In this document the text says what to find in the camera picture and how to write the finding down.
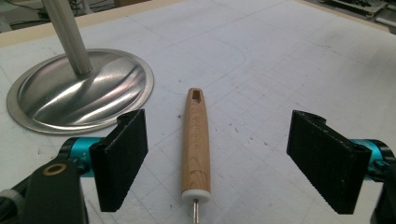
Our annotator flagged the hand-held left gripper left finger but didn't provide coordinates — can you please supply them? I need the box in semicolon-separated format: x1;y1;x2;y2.
59;108;149;213

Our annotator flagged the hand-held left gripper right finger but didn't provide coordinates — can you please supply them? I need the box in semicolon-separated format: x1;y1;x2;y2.
286;109;396;216

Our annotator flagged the wooden handled utensil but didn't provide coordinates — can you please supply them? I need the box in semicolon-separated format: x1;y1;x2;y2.
180;87;212;224

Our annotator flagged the metal stand with round base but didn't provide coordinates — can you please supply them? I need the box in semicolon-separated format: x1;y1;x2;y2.
6;0;155;135

